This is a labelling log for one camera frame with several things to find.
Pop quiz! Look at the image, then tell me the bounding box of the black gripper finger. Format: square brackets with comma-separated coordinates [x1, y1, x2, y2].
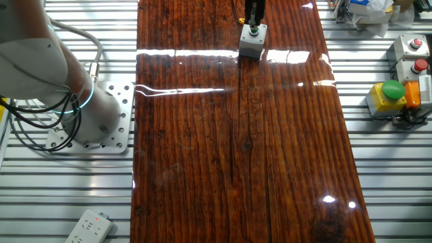
[244, 0, 254, 26]
[253, 0, 267, 28]

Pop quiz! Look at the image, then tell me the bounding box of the grey box green push button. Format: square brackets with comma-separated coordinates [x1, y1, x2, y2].
[238, 22, 268, 59]

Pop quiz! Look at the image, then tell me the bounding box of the grey box small red button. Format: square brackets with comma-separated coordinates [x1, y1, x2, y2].
[386, 33, 431, 63]

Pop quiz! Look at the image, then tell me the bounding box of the yellow box green mushroom button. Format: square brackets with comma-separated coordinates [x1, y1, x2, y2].
[365, 79, 408, 118]

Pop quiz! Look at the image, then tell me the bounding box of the grey box large red button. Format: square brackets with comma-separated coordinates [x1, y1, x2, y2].
[394, 58, 429, 85]

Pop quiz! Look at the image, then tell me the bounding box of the metal clamp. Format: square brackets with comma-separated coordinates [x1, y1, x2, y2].
[333, 0, 351, 24]

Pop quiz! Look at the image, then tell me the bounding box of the white crumpled plastic bag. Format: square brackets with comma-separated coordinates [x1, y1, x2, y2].
[350, 0, 416, 38]

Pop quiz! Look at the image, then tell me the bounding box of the brown cardboard box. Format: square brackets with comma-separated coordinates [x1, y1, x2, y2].
[393, 0, 416, 14]

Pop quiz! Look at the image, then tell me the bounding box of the brown wooden board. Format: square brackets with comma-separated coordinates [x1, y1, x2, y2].
[130, 0, 376, 243]

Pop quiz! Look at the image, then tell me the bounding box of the orange plastic block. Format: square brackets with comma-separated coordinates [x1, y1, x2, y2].
[403, 80, 422, 110]

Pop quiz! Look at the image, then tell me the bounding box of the white power strip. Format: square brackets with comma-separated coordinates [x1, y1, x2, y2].
[63, 209, 114, 243]

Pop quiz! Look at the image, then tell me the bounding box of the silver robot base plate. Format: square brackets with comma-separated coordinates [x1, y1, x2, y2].
[45, 80, 135, 155]

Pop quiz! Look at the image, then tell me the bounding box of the thick grey cable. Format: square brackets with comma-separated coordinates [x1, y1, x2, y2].
[49, 18, 104, 84]

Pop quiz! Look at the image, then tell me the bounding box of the black camera stand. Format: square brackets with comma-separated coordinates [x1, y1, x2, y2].
[391, 107, 432, 131]

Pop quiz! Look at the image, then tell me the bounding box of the silver depth camera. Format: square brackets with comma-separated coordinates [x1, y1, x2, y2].
[418, 74, 432, 109]

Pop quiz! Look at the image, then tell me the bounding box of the black cable bundle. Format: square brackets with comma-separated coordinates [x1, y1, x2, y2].
[0, 92, 82, 153]

